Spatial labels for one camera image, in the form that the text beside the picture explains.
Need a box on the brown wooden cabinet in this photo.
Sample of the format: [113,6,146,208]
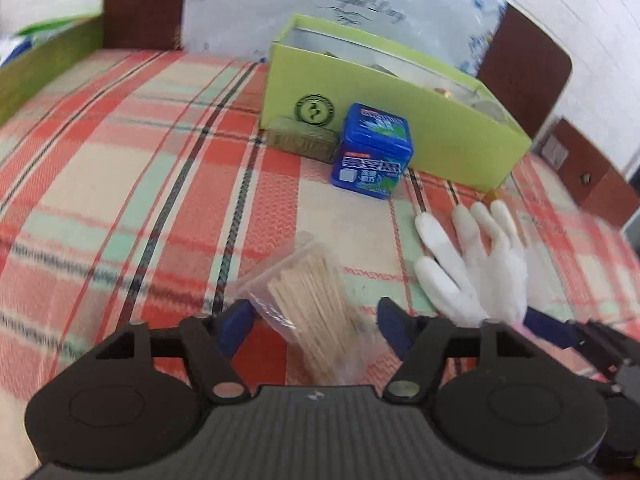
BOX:
[532,117,636,228]

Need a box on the large light green box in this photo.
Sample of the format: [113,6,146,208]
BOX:
[259,14,533,193]

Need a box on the brown wooden headboard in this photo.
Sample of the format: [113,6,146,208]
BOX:
[102,0,573,138]

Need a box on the white glove with pink cuff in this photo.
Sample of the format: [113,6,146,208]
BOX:
[414,200,531,328]

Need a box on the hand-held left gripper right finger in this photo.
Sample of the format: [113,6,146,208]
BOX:
[376,297,538,403]

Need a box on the floral white gift bag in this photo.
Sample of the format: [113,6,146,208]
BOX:
[180,0,508,78]

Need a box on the plaid cloth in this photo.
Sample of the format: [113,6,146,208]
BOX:
[0,50,640,480]

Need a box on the small olive box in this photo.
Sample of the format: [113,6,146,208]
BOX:
[267,115,338,163]

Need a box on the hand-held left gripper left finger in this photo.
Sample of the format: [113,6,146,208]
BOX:
[97,299,256,403]

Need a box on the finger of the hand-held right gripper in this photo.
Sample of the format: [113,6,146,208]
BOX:
[525,307,640,386]

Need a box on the green box lid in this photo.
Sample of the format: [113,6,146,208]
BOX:
[0,15,103,126]

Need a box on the clear bag of toothpicks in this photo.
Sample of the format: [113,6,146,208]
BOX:
[227,232,386,386]

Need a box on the blue square tin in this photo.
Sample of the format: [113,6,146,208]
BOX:
[330,102,415,200]

